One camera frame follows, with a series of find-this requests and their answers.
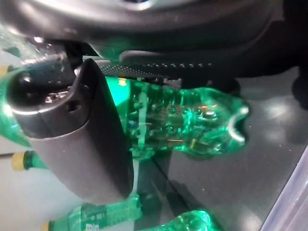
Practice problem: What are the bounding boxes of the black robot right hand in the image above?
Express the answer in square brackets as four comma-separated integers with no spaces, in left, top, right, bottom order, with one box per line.
[0,0,308,205]

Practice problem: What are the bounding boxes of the green Sprite bottle yellow cap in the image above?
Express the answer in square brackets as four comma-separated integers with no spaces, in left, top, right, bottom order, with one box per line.
[157,208,214,231]
[0,64,15,78]
[0,77,251,161]
[11,149,52,172]
[40,194,142,231]

